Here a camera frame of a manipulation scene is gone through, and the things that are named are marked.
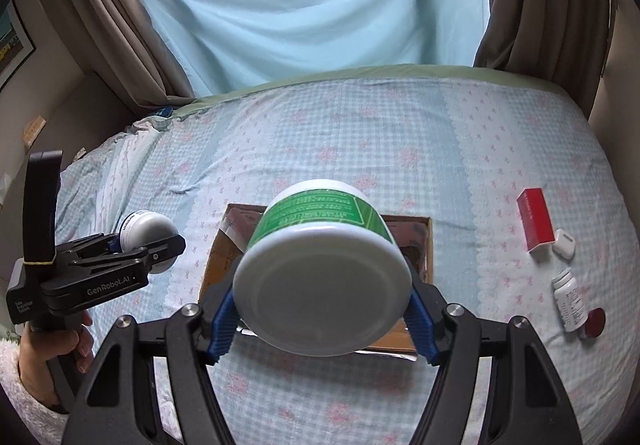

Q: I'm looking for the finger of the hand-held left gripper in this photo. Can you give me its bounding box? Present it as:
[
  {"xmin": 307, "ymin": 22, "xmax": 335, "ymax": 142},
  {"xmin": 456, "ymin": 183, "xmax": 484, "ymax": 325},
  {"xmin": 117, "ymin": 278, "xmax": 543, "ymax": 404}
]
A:
[
  {"xmin": 64, "ymin": 232, "xmax": 125, "ymax": 260},
  {"xmin": 106, "ymin": 233, "xmax": 187, "ymax": 272}
]

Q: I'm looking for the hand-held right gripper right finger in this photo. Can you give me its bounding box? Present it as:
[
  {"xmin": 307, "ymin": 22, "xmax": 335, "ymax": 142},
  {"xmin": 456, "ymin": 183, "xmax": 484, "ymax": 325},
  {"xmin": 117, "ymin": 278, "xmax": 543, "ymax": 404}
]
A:
[{"xmin": 402, "ymin": 259, "xmax": 584, "ymax": 445}]

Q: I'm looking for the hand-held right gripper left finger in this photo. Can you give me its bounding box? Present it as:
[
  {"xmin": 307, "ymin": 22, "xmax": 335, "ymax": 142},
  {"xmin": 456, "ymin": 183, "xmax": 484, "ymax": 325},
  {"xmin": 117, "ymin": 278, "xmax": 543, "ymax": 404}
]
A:
[{"xmin": 60, "ymin": 251, "xmax": 247, "ymax": 445}]

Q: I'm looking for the small white round bottle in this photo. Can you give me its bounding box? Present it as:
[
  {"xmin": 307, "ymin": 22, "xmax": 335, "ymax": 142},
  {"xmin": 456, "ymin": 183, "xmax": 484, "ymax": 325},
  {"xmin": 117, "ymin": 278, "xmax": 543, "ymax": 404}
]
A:
[{"xmin": 117, "ymin": 209, "xmax": 180, "ymax": 275}]

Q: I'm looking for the cardboard box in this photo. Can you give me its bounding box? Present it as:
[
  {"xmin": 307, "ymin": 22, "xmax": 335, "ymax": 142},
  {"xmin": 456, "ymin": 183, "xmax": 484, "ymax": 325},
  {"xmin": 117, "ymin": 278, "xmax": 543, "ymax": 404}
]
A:
[{"xmin": 197, "ymin": 203, "xmax": 434, "ymax": 357}]

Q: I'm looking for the white jar with green label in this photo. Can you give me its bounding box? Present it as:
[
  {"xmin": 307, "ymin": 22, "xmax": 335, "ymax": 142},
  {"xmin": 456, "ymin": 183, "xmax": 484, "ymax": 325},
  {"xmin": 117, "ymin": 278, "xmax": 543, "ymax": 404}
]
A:
[{"xmin": 233, "ymin": 179, "xmax": 414, "ymax": 356}]

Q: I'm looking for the person's left forearm white sleeve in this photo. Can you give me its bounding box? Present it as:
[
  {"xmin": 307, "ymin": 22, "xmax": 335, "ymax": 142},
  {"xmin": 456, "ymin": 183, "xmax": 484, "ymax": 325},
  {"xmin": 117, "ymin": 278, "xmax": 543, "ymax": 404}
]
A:
[{"xmin": 0, "ymin": 336, "xmax": 70, "ymax": 445}]

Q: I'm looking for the person's left hand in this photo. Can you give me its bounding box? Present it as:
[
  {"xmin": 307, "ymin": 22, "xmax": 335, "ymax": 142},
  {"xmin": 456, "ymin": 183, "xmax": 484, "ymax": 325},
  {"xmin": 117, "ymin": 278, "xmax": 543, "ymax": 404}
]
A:
[{"xmin": 18, "ymin": 311, "xmax": 97, "ymax": 409}]

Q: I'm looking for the white pill bottle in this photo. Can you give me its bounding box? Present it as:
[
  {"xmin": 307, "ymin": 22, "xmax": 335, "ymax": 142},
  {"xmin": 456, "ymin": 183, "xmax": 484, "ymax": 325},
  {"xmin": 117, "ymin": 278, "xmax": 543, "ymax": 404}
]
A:
[{"xmin": 551, "ymin": 268, "xmax": 591, "ymax": 334}]

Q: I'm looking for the red carton box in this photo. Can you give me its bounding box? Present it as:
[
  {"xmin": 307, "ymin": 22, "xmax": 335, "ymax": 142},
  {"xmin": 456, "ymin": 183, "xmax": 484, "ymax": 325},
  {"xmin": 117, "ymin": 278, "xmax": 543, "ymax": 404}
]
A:
[{"xmin": 516, "ymin": 188, "xmax": 557, "ymax": 254}]

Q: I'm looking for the white earbuds case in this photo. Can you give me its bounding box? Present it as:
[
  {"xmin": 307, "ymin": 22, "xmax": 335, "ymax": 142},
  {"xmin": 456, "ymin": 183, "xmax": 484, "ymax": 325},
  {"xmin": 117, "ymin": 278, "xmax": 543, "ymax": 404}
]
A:
[{"xmin": 551, "ymin": 229, "xmax": 576, "ymax": 255}]

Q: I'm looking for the red round cap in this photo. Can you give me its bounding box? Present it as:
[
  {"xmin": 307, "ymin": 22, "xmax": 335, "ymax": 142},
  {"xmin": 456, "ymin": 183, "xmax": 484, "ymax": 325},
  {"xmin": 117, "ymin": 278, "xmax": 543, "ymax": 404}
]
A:
[{"xmin": 580, "ymin": 307, "xmax": 607, "ymax": 339}]

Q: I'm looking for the blue checked floral bedspread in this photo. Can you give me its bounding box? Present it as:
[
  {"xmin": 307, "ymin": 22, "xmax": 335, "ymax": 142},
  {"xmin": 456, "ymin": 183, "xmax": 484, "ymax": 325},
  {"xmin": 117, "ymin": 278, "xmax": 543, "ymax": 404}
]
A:
[{"xmin": 49, "ymin": 74, "xmax": 628, "ymax": 445}]

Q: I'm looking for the brown curtain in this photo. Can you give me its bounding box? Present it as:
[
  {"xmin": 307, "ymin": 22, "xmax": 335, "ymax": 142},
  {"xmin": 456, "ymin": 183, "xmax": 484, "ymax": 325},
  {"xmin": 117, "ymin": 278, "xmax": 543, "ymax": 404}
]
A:
[
  {"xmin": 472, "ymin": 0, "xmax": 615, "ymax": 93},
  {"xmin": 44, "ymin": 0, "xmax": 197, "ymax": 114}
]

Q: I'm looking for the green mattress sheet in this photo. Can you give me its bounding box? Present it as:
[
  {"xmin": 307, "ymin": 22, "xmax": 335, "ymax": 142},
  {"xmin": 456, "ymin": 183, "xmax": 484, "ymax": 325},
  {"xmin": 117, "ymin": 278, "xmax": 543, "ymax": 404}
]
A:
[{"xmin": 162, "ymin": 64, "xmax": 568, "ymax": 122}]

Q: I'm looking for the light blue hanging sheet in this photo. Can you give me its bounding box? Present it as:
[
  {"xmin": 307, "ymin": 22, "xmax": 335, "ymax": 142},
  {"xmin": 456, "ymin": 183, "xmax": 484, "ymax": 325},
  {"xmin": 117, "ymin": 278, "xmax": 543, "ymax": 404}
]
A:
[{"xmin": 124, "ymin": 0, "xmax": 490, "ymax": 94}]

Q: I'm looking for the small wooden wall item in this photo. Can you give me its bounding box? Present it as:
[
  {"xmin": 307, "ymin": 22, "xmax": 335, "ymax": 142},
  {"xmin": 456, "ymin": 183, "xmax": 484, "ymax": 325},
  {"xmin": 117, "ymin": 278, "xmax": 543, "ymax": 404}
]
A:
[{"xmin": 22, "ymin": 116, "xmax": 47, "ymax": 146}]

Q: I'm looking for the framed wall picture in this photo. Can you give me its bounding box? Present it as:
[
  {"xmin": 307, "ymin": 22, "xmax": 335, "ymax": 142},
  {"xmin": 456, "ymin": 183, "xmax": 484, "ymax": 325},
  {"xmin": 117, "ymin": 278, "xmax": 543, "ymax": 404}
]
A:
[{"xmin": 0, "ymin": 0, "xmax": 39, "ymax": 92}]

